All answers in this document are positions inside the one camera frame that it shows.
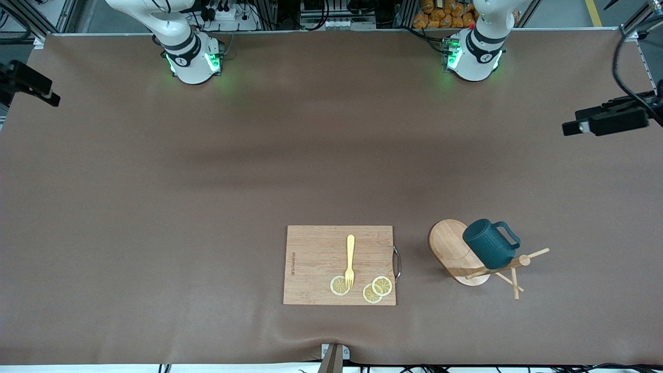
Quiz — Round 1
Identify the teal cup with yellow inside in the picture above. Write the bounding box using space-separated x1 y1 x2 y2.
462 218 521 270

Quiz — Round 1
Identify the wooden cup rack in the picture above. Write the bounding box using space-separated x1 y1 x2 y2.
428 219 551 300

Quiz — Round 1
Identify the brown table mat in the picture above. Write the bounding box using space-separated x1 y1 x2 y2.
0 28 663 366

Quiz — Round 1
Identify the wooden cutting board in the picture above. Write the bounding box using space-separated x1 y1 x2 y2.
283 225 402 306

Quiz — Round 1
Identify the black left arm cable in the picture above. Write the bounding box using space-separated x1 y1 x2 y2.
611 23 663 104

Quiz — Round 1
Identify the aluminium frame post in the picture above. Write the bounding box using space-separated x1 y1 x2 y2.
619 0 663 42
0 0 79 36

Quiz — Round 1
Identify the metal table clamp bracket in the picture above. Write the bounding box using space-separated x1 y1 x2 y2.
317 343 351 373

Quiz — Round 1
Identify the yellow plastic fork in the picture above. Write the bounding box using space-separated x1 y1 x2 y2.
345 234 356 289

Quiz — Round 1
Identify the white power strip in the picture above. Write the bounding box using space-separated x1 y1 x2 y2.
205 5 260 32
300 16 377 31

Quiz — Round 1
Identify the black arm base cable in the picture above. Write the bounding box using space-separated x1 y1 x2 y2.
404 25 447 53

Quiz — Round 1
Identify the orange snack packets pile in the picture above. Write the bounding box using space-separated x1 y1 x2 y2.
413 0 480 29

